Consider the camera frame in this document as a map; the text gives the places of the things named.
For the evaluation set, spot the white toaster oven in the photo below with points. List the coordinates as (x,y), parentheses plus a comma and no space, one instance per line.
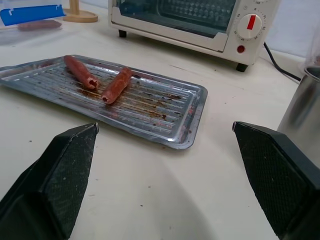
(190,25)

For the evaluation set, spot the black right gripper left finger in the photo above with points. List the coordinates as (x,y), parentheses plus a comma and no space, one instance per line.
(57,180)

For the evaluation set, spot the stainless steel cup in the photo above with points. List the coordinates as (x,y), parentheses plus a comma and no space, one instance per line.
(301,105)

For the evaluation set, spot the long smooth red sausage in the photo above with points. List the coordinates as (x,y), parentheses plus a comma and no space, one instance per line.
(79,71)

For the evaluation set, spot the ribbed metal baking tray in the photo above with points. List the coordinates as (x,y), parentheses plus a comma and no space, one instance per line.
(105,100)

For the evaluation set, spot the short wrinkled red sausage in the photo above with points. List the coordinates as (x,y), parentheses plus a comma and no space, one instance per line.
(117,85)

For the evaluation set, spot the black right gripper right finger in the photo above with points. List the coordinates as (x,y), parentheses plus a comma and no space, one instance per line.
(277,175)

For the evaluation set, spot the round wooden stand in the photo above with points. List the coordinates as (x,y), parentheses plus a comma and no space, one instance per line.
(79,13)

